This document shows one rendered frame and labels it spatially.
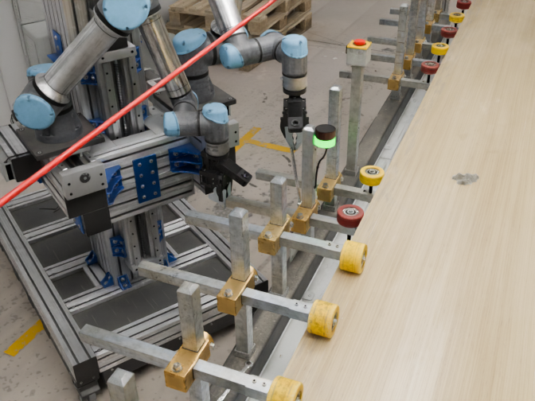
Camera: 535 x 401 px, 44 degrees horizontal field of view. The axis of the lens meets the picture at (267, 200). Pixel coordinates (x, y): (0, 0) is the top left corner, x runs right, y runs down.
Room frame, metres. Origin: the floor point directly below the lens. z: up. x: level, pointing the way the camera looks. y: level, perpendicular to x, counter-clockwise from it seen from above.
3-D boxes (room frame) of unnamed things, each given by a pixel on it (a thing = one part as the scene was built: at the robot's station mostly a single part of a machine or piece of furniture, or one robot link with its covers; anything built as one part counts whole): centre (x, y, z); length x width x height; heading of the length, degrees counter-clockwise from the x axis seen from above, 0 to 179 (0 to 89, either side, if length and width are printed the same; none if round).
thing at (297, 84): (1.84, -0.09, 1.23); 0.08 x 0.08 x 0.05
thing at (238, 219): (1.25, 0.07, 0.93); 0.04 x 0.04 x 0.48; 67
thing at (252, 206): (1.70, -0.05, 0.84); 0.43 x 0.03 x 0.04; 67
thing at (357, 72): (2.18, -0.33, 0.93); 0.05 x 0.05 x 0.45; 67
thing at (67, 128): (1.91, 0.67, 1.09); 0.15 x 0.15 x 0.10
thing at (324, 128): (1.69, -0.17, 1.04); 0.06 x 0.06 x 0.22; 67
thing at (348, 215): (1.62, -0.25, 0.85); 0.08 x 0.08 x 0.11
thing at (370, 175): (1.85, -0.35, 0.85); 0.08 x 0.08 x 0.11
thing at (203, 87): (2.18, 0.26, 1.09); 0.15 x 0.15 x 0.10
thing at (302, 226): (1.69, -0.12, 0.85); 0.14 x 0.06 x 0.05; 157
